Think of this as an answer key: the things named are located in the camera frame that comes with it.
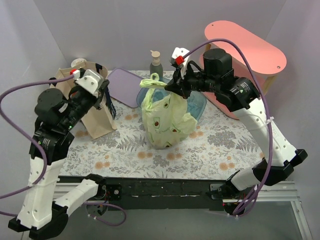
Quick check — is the light green plastic grocery bag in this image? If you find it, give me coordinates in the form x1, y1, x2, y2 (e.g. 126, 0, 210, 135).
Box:
140, 73, 198, 149

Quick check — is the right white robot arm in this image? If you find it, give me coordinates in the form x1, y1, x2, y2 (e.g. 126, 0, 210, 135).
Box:
165, 48, 308, 199

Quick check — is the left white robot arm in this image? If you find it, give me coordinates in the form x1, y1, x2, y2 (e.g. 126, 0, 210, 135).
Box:
8, 80, 109, 240

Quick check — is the blue transparent plastic tray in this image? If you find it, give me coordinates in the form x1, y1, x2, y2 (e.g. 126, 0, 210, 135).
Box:
136, 77, 207, 122

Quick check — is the beige canvas tote bag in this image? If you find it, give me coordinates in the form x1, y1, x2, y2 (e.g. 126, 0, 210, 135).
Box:
55, 61, 117, 139

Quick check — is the grey soap pump bottle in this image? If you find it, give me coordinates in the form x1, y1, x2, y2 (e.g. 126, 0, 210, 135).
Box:
149, 50, 163, 79

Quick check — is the purple plastic lid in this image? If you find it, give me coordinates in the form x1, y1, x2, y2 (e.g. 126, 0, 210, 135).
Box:
107, 67, 149, 108

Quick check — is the pink three-tier shelf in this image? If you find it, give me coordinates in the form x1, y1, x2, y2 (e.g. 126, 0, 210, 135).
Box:
203, 20, 287, 120

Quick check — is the floral table mat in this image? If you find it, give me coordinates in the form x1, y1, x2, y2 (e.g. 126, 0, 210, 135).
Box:
60, 100, 263, 180

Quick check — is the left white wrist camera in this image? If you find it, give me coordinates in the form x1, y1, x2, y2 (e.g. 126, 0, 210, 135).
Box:
71, 68, 105, 98

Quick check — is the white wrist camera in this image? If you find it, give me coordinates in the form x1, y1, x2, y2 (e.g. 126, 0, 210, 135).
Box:
71, 68, 105, 98
170, 47, 190, 78

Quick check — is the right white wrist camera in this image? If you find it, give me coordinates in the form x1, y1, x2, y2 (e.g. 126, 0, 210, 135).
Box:
170, 47, 190, 78

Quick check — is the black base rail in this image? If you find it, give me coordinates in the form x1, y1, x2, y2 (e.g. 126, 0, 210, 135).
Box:
57, 176, 256, 211

